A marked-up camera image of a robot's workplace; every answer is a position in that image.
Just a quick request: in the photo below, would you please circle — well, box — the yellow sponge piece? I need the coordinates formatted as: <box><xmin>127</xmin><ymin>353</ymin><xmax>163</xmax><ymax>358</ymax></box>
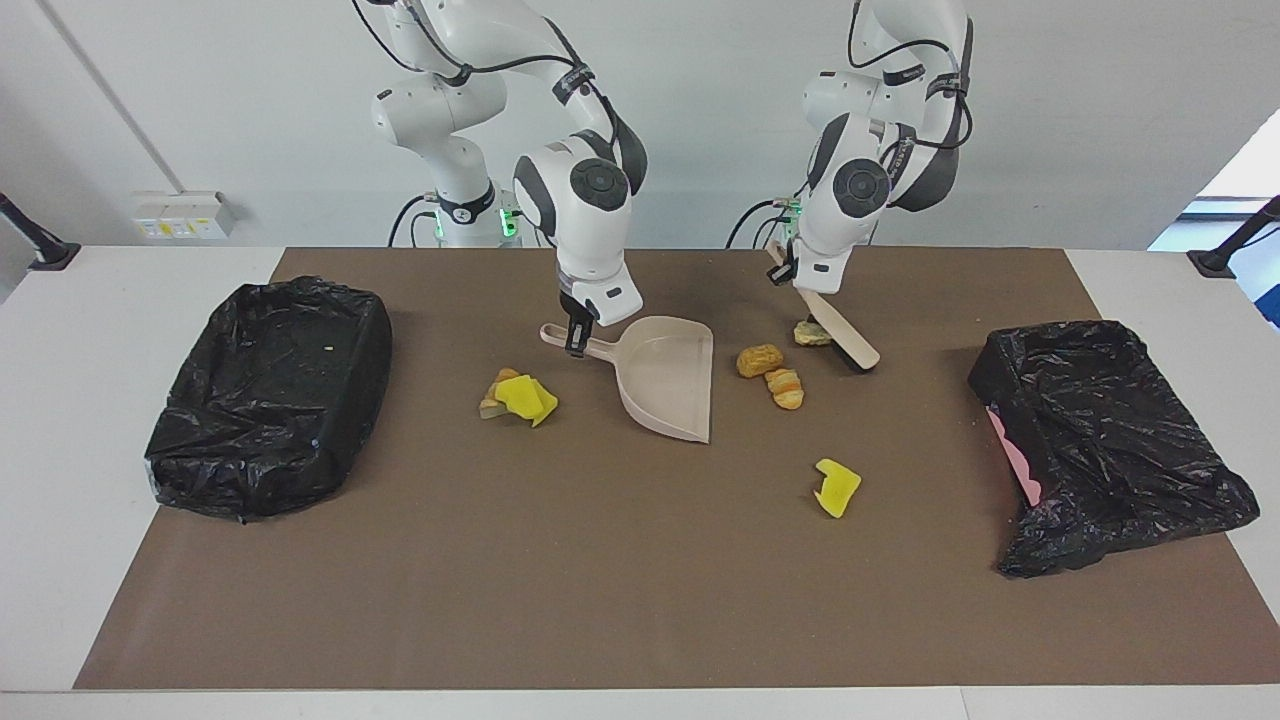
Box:
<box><xmin>495</xmin><ymin>375</ymin><xmax>559</xmax><ymax>428</ymax></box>
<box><xmin>814</xmin><ymin>458</ymin><xmax>862</xmax><ymax>519</ymax></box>

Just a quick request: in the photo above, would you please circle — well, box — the beige hand brush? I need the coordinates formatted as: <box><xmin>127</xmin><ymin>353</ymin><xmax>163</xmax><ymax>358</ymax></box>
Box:
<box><xmin>768</xmin><ymin>240</ymin><xmax>882</xmax><ymax>374</ymax></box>

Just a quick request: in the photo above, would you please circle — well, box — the beige plastic dustpan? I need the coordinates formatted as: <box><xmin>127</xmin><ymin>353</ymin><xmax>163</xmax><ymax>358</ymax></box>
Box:
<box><xmin>540</xmin><ymin>315</ymin><xmax>715</xmax><ymax>445</ymax></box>

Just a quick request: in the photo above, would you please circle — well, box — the pink plastic bin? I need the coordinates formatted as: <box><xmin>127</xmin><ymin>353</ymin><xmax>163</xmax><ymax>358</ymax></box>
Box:
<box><xmin>985</xmin><ymin>405</ymin><xmax>1043</xmax><ymax>508</ymax></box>

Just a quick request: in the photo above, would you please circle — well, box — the left black-lined bin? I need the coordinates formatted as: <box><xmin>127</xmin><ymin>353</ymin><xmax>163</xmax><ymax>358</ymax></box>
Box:
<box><xmin>144</xmin><ymin>276</ymin><xmax>394</xmax><ymax>523</ymax></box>

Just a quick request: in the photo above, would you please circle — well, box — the black-lined bin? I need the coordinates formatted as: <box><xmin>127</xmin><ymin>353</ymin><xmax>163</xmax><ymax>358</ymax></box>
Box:
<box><xmin>144</xmin><ymin>276</ymin><xmax>394</xmax><ymax>523</ymax></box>
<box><xmin>967</xmin><ymin>320</ymin><xmax>1261</xmax><ymax>579</ymax></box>

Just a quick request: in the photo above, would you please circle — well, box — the right black-lined bin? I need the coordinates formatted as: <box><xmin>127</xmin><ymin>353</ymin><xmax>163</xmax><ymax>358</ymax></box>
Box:
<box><xmin>967</xmin><ymin>320</ymin><xmax>1261</xmax><ymax>579</ymax></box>

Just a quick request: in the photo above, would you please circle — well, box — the brown table mat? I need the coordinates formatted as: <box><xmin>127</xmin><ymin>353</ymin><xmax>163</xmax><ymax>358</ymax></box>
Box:
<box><xmin>73</xmin><ymin>247</ymin><xmax>1280</xmax><ymax>691</ymax></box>

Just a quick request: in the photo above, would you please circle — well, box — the black clamp stand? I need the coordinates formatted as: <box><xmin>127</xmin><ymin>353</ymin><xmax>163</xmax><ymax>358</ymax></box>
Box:
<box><xmin>0</xmin><ymin>192</ymin><xmax>81</xmax><ymax>271</ymax></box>
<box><xmin>1187</xmin><ymin>195</ymin><xmax>1280</xmax><ymax>279</ymax></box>

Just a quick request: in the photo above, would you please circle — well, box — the black left base cable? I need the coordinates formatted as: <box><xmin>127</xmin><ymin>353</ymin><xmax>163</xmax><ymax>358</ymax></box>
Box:
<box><xmin>725</xmin><ymin>197</ymin><xmax>801</xmax><ymax>249</ymax></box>

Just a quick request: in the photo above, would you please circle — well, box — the black base cable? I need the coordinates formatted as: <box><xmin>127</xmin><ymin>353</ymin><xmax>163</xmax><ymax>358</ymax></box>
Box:
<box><xmin>388</xmin><ymin>195</ymin><xmax>441</xmax><ymax>248</ymax></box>
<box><xmin>725</xmin><ymin>197</ymin><xmax>801</xmax><ymax>249</ymax></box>

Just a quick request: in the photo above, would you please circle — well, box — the black right base cable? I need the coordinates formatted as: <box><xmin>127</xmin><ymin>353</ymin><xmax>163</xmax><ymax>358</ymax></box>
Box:
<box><xmin>388</xmin><ymin>195</ymin><xmax>441</xmax><ymax>248</ymax></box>

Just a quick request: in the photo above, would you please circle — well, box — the white wall power outlet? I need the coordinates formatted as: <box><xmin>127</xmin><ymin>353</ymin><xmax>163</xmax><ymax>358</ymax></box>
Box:
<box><xmin>130</xmin><ymin>192</ymin><xmax>238</xmax><ymax>241</ymax></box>

